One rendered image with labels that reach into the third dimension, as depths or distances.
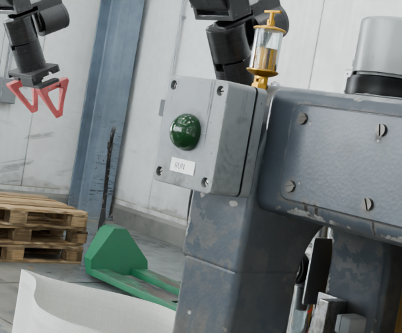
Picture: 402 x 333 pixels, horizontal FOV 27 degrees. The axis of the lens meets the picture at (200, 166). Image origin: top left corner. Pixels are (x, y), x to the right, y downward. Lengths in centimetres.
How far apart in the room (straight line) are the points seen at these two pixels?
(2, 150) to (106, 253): 310
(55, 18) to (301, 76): 607
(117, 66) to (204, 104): 862
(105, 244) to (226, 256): 565
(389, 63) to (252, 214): 19
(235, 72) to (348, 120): 56
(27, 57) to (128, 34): 770
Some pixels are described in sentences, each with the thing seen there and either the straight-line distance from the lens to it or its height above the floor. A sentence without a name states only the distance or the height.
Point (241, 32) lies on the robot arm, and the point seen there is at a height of 143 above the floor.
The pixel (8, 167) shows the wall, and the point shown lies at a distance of 922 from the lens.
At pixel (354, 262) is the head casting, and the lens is 87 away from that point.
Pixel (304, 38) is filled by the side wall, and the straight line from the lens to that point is 772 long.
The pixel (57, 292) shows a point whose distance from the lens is 122.
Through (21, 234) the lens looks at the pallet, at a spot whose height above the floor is 22.
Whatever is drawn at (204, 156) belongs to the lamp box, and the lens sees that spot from 66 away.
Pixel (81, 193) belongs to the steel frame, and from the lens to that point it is 968.
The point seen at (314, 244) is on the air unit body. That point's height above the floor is 119.
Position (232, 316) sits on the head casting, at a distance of 70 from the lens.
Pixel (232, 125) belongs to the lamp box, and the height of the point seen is 130.
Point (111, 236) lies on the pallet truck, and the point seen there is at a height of 33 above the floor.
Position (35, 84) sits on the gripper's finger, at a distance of 164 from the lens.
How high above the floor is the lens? 129
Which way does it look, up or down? 3 degrees down
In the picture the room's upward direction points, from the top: 10 degrees clockwise
